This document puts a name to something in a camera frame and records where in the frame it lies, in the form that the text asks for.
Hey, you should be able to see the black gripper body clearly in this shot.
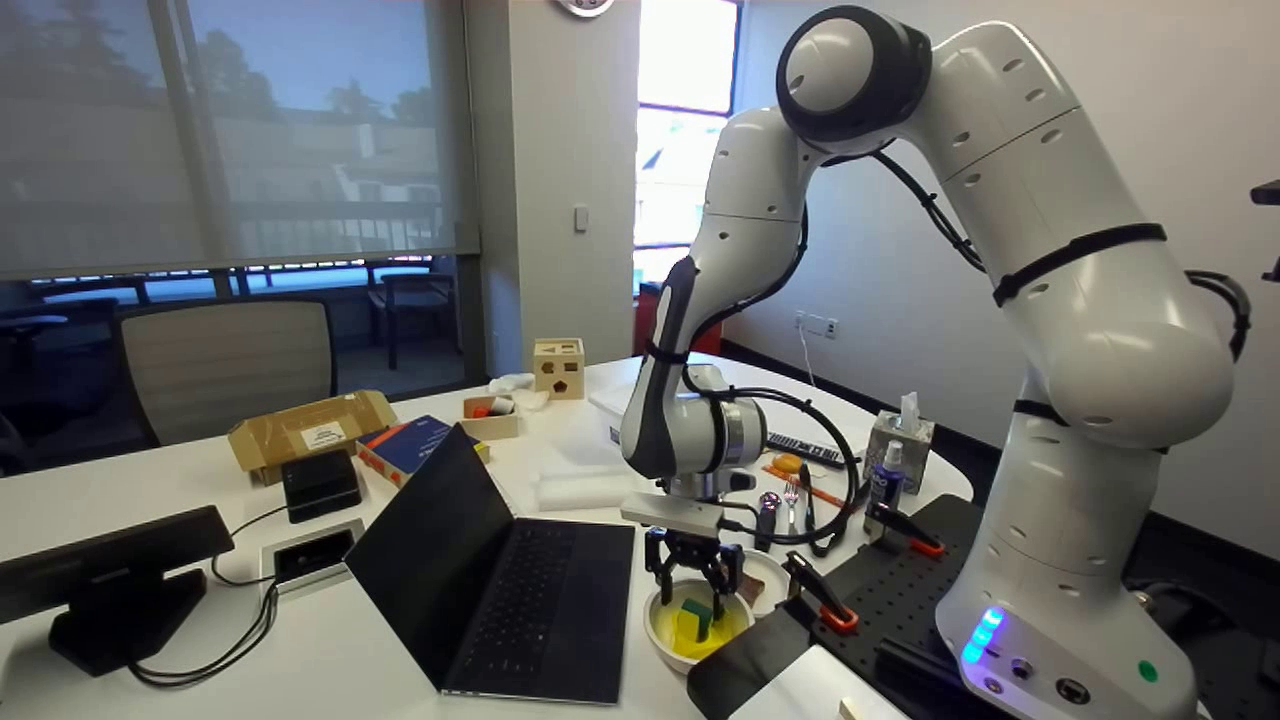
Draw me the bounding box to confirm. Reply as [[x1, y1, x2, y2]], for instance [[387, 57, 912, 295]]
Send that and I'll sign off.
[[642, 525, 750, 572]]

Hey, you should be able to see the green block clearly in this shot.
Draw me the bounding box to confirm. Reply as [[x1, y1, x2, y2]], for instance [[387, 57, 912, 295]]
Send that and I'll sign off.
[[678, 595, 726, 645]]

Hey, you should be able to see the yellow bowl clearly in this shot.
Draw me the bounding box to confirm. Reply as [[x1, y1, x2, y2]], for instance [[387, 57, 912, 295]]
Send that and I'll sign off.
[[650, 580, 759, 676]]

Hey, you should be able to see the yellow block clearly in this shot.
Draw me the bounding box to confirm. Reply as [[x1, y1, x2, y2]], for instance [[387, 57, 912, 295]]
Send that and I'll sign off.
[[665, 603, 745, 658]]

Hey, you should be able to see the black marker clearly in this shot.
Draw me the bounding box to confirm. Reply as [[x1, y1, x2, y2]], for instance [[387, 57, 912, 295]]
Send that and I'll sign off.
[[754, 489, 785, 550]]

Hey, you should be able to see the black pad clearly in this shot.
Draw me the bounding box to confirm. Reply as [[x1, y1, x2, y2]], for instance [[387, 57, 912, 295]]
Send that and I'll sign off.
[[683, 603, 818, 720]]

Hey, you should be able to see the black clamp with orange tips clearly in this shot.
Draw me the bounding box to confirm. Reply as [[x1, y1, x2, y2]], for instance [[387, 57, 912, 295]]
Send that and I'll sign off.
[[866, 495, 954, 565], [775, 549, 866, 636]]

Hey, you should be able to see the black laptop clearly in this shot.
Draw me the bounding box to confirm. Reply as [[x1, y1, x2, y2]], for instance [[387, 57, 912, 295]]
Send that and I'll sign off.
[[340, 420, 642, 706]]

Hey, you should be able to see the white paper sheet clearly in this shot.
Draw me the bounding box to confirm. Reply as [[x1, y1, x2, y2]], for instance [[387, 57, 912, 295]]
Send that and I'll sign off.
[[728, 641, 912, 720]]

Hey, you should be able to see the black remote control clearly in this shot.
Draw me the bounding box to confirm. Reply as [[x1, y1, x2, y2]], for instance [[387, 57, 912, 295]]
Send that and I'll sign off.
[[767, 426, 852, 472]]

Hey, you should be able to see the clear plastic lidded container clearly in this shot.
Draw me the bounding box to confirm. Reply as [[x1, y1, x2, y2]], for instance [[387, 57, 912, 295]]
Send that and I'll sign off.
[[586, 361, 662, 426]]

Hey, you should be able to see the small bottle with blue label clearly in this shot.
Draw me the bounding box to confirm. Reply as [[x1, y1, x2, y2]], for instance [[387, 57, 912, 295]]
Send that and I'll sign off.
[[871, 454, 912, 544]]

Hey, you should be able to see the wooden shape sorter cube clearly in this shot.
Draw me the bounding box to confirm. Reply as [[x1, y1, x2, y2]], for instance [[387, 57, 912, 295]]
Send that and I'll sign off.
[[527, 333, 592, 403]]

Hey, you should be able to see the clear sanitizer pump bottle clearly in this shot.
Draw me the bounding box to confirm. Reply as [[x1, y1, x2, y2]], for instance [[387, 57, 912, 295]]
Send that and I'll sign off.
[[866, 386, 936, 498]]

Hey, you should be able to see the blue book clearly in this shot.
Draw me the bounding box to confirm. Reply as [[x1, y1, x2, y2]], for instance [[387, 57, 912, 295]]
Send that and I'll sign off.
[[358, 412, 458, 489]]

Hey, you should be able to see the white and black power box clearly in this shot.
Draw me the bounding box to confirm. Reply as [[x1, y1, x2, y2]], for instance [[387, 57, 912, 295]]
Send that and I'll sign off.
[[214, 517, 370, 592]]

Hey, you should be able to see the cardboard box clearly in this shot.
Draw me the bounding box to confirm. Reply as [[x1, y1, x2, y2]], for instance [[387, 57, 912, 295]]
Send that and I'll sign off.
[[226, 386, 402, 489]]

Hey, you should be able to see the beige office chair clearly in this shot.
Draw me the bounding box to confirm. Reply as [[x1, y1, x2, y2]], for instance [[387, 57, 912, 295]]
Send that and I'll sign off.
[[118, 295, 340, 448]]

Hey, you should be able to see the grey window blind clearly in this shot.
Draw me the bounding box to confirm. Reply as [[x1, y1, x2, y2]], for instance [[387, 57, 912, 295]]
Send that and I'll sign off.
[[0, 0, 464, 283]]

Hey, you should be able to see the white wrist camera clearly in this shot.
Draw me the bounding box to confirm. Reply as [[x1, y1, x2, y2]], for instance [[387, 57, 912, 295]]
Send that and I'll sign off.
[[616, 493, 726, 539]]

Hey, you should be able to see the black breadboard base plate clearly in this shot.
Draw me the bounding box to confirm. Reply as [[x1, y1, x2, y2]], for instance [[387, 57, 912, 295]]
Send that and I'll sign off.
[[785, 493, 995, 720]]

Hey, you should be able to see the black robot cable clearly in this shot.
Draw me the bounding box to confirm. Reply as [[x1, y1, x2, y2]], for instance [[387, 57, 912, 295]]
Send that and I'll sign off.
[[678, 145, 1256, 557]]

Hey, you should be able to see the black desk cable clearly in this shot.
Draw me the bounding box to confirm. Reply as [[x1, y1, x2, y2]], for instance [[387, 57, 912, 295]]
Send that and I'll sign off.
[[129, 495, 292, 693]]

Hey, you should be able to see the black camera bar on stand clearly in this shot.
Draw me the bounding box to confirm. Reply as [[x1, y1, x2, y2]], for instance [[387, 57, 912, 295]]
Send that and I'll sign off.
[[0, 498, 240, 679]]

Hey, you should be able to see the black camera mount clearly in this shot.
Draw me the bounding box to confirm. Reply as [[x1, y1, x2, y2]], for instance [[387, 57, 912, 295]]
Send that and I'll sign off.
[[1247, 177, 1280, 288]]

